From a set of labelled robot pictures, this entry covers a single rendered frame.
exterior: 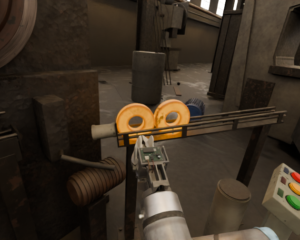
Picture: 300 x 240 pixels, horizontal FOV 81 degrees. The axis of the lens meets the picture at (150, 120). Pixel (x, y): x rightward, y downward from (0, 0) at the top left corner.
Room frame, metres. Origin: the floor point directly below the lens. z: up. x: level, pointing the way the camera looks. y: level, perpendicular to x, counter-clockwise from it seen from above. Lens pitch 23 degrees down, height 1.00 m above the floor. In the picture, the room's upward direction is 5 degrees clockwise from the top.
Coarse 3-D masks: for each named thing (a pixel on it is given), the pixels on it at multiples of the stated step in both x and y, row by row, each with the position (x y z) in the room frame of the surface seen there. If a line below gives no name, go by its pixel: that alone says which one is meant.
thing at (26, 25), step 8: (24, 0) 0.54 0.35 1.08; (32, 0) 0.55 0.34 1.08; (24, 8) 0.53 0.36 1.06; (32, 8) 0.55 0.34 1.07; (24, 16) 0.53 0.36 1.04; (32, 16) 0.55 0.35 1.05; (24, 24) 0.53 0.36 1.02; (32, 24) 0.54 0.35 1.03; (16, 32) 0.51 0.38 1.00; (24, 32) 0.53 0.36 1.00; (16, 40) 0.51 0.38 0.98; (24, 40) 0.52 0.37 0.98; (8, 48) 0.49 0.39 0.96; (16, 48) 0.51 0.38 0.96; (0, 56) 0.48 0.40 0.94; (8, 56) 0.49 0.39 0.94; (0, 64) 0.47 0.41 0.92
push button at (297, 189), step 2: (292, 182) 0.47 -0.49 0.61; (290, 184) 0.46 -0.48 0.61; (292, 184) 0.46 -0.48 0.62; (294, 184) 0.46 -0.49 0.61; (296, 184) 0.46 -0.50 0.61; (290, 186) 0.45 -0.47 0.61; (292, 186) 0.45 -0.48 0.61; (294, 186) 0.45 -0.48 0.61; (296, 186) 0.45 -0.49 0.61; (298, 186) 0.46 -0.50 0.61; (292, 188) 0.45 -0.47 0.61; (294, 188) 0.44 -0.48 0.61; (296, 188) 0.45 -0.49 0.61; (298, 188) 0.45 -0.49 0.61; (294, 190) 0.44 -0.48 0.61; (296, 190) 0.44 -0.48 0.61; (298, 190) 0.44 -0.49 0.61; (296, 192) 0.44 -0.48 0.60; (298, 192) 0.43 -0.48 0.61
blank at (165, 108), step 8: (160, 104) 0.69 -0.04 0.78; (168, 104) 0.67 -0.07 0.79; (176, 104) 0.68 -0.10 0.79; (184, 104) 0.69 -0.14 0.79; (160, 112) 0.66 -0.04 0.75; (168, 112) 0.67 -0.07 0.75; (184, 112) 0.69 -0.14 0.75; (160, 120) 0.66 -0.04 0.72; (176, 120) 0.71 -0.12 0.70; (184, 120) 0.69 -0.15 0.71; (176, 128) 0.68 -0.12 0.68
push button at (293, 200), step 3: (291, 195) 0.41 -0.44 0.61; (288, 198) 0.40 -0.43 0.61; (291, 198) 0.40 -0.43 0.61; (294, 198) 0.40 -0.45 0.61; (291, 201) 0.39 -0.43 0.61; (294, 201) 0.39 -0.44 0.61; (297, 201) 0.39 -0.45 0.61; (291, 204) 0.38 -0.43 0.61; (294, 204) 0.38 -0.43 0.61; (297, 204) 0.38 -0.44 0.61; (294, 207) 0.38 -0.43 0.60; (297, 207) 0.38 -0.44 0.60
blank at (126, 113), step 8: (136, 104) 0.65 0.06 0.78; (120, 112) 0.63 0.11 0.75; (128, 112) 0.63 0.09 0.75; (136, 112) 0.64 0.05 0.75; (144, 112) 0.64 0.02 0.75; (120, 120) 0.62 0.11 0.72; (128, 120) 0.63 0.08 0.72; (144, 120) 0.64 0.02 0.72; (152, 120) 0.65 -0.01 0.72; (120, 128) 0.62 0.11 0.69; (128, 128) 0.63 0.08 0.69; (136, 128) 0.66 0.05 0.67; (144, 128) 0.64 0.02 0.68
